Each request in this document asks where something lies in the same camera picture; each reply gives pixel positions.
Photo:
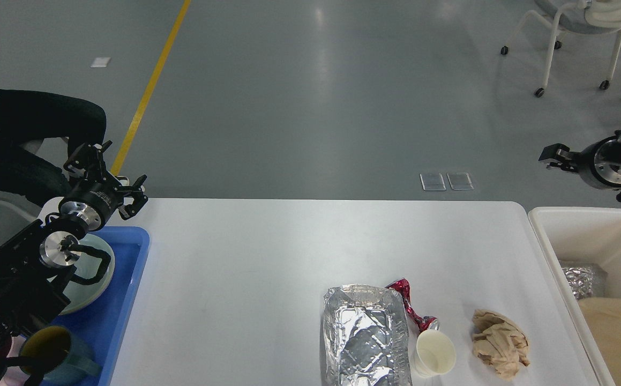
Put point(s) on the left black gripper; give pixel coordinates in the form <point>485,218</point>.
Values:
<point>97,193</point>

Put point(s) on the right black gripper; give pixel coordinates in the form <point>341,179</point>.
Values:
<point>599,165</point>

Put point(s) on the brown paper bag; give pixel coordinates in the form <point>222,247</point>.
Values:
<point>603,317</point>

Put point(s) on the dark teal mug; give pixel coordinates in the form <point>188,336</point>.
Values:
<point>62,357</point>

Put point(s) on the brown paper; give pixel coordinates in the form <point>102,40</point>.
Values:
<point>500,343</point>

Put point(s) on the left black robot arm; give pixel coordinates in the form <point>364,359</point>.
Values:
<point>37,264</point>

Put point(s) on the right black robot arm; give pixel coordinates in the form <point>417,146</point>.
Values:
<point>598,165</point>

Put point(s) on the white plastic bin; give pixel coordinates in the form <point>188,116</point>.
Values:
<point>582,234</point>

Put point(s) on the clear plastic wrap in bin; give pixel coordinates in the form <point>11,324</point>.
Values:
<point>585,279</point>

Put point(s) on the person in dark clothes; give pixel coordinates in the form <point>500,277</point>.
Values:
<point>36,115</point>

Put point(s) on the floor outlet plate right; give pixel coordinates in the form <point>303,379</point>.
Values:
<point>460,181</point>

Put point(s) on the floor outlet plate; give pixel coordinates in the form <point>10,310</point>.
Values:
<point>460,181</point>
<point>432,182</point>

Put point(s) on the blue plastic tray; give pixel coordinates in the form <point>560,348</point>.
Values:
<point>102,324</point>

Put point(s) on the white office chair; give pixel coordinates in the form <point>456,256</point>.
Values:
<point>585,18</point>

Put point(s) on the floor outlet plate left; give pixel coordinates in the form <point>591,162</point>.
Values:
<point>432,182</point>

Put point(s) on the pink mug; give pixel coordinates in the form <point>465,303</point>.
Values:
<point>15,372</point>

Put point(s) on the crushed red can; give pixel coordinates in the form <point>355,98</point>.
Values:
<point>427,323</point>

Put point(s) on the lower white paper cup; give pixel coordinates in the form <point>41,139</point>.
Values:
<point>434,354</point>

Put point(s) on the aluminium foil container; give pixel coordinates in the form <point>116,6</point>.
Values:
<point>365,336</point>

